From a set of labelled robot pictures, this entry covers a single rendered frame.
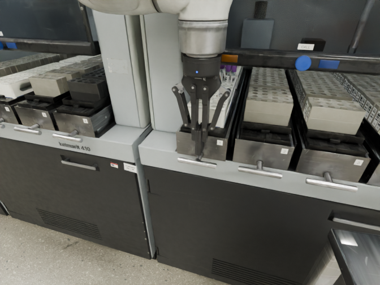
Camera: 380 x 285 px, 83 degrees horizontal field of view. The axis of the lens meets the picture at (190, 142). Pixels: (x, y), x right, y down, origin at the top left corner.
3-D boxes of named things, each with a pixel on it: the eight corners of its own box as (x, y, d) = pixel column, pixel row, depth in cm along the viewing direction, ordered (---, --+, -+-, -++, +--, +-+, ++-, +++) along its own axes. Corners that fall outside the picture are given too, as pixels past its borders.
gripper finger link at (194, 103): (197, 85, 44) (190, 84, 44) (194, 132, 50) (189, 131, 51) (201, 80, 47) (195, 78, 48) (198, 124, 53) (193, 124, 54)
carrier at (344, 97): (342, 115, 61) (352, 95, 57) (345, 119, 59) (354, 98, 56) (298, 111, 63) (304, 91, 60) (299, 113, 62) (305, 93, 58)
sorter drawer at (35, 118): (126, 73, 129) (124, 57, 124) (147, 75, 125) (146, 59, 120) (10, 132, 70) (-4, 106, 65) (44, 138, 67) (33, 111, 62)
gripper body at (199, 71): (226, 51, 44) (222, 94, 49) (186, 48, 46) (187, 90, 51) (220, 58, 38) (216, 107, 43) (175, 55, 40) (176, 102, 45)
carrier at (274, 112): (287, 122, 57) (293, 101, 54) (288, 126, 55) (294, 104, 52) (242, 117, 60) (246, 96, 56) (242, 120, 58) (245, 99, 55)
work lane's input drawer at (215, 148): (218, 81, 115) (220, 64, 110) (245, 83, 112) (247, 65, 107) (170, 163, 56) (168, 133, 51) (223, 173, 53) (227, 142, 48)
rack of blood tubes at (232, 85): (208, 91, 83) (210, 74, 79) (235, 94, 80) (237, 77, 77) (186, 127, 59) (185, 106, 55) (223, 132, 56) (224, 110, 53)
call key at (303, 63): (293, 69, 47) (296, 54, 46) (307, 70, 46) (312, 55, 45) (293, 70, 46) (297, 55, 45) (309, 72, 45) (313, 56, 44)
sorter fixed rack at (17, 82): (59, 76, 100) (55, 61, 96) (77, 77, 97) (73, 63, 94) (-6, 99, 76) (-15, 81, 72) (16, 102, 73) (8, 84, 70)
